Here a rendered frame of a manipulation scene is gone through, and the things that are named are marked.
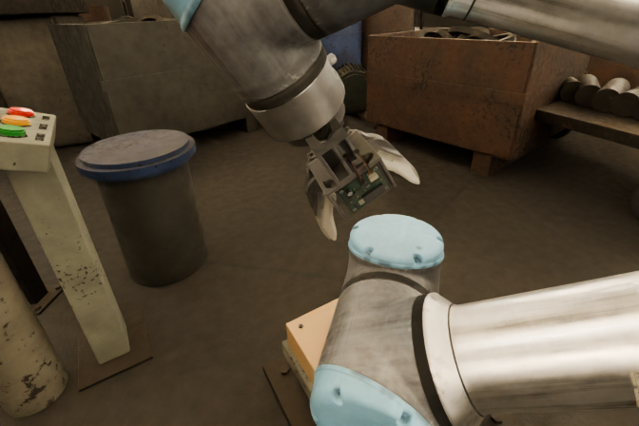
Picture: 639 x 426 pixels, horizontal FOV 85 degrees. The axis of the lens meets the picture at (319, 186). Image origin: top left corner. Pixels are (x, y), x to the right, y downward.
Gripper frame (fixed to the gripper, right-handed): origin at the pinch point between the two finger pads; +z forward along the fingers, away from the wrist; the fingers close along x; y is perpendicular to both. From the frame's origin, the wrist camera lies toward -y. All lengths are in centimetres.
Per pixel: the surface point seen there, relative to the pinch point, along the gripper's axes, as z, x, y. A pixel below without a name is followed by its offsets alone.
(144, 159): -4, -42, -54
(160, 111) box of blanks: 24, -66, -167
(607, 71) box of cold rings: 169, 189, -128
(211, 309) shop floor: 34, -55, -32
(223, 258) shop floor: 41, -52, -54
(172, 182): 7, -43, -56
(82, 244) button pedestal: -7, -54, -30
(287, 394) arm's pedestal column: 35, -38, 1
